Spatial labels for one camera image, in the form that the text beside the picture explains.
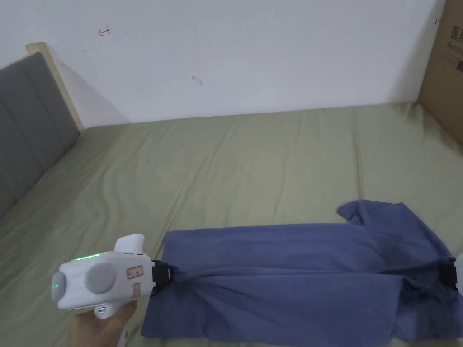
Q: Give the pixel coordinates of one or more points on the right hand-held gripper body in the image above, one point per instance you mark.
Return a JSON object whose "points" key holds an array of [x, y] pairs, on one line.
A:
{"points": [[456, 273]]}

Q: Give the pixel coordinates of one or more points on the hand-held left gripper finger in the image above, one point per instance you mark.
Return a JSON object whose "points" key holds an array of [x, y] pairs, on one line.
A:
{"points": [[167, 268], [165, 284]]}

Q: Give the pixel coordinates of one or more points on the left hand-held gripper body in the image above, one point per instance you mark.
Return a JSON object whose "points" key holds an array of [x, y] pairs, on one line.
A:
{"points": [[97, 278]]}

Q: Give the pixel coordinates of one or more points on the dark blue shirt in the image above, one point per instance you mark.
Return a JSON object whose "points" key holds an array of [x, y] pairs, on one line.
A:
{"points": [[289, 274]]}

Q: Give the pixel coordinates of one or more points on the person's left hand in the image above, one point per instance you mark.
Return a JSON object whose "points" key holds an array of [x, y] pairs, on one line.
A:
{"points": [[94, 330]]}

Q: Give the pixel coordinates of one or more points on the bed with pale green sheet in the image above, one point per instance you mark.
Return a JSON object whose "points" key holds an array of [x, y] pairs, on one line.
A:
{"points": [[224, 170]]}

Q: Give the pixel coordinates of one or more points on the brown cardboard carton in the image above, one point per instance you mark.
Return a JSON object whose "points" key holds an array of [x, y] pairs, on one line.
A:
{"points": [[446, 68]]}

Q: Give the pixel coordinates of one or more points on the grey padded headboard, wooden frame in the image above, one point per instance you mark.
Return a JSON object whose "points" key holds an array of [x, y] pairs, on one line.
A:
{"points": [[25, 123]]}

